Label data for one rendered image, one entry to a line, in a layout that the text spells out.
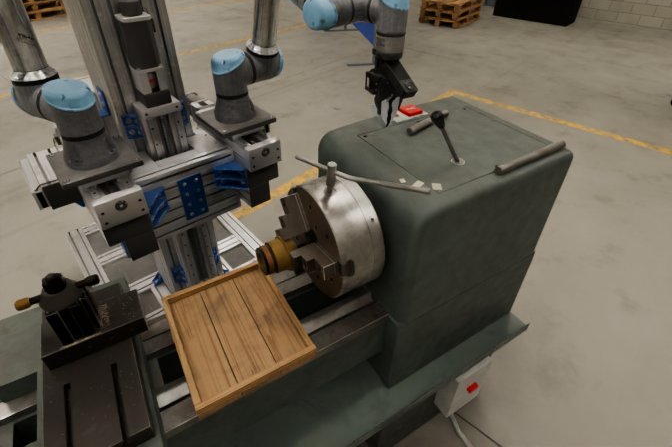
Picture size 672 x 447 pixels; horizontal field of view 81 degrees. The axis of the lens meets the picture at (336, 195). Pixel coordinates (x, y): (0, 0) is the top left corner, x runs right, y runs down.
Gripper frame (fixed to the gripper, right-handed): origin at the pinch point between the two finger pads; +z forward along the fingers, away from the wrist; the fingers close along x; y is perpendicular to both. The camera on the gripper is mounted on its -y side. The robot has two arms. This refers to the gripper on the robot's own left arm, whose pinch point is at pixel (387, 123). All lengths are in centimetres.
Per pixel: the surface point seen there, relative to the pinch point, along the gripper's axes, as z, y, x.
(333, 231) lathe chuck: 10.2, -22.6, 31.7
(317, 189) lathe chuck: 6.0, -11.3, 29.5
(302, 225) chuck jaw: 16.6, -10.2, 33.6
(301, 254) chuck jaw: 18.9, -17.5, 37.7
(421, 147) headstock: 4.2, -10.2, -4.9
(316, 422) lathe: 76, -31, 42
